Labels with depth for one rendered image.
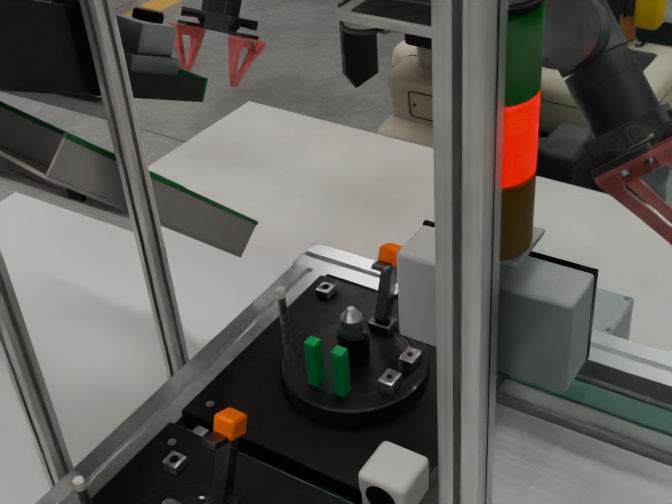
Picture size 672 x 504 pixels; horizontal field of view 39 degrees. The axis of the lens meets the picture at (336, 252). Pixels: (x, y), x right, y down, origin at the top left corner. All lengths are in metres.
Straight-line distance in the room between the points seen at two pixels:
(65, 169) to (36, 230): 0.57
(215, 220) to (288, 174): 0.46
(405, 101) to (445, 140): 1.18
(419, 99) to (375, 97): 1.97
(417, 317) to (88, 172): 0.38
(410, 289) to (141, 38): 0.42
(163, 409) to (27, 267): 0.48
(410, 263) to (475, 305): 0.07
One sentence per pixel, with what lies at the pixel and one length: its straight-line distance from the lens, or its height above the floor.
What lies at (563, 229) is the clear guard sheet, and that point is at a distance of 0.52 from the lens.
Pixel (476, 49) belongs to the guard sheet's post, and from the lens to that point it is 0.48.
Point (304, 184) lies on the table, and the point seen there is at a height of 0.86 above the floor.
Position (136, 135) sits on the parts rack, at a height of 1.20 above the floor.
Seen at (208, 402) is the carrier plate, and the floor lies 0.97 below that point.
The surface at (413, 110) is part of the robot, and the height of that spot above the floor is 0.83.
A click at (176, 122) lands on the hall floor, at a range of 3.61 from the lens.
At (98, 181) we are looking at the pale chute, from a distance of 0.91.
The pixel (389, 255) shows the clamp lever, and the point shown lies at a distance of 0.91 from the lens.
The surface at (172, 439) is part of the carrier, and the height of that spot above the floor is 0.97.
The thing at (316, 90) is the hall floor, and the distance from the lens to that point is 3.72.
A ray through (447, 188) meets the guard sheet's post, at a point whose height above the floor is 1.32.
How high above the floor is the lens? 1.59
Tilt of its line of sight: 35 degrees down
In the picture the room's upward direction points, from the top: 5 degrees counter-clockwise
